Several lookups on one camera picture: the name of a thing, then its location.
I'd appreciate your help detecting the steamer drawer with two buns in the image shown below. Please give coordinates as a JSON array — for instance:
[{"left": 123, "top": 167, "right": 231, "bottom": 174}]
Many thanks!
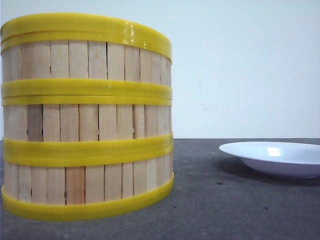
[{"left": 4, "top": 103, "right": 173, "bottom": 167}]

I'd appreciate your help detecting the steamer drawer with one bun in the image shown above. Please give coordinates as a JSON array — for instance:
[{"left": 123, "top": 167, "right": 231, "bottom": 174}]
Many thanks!
[{"left": 1, "top": 41, "right": 173, "bottom": 105}]

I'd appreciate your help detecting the woven bamboo steamer lid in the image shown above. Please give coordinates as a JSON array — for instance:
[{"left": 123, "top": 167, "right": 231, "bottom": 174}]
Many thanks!
[{"left": 0, "top": 12, "right": 172, "bottom": 60}]

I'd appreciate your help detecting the steamer drawer with three buns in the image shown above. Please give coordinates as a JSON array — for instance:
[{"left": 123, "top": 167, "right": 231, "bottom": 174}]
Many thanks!
[{"left": 1, "top": 153, "right": 174, "bottom": 221}]

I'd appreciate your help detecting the white plate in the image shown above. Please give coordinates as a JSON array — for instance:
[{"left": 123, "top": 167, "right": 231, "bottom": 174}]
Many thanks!
[{"left": 219, "top": 141, "right": 320, "bottom": 179}]

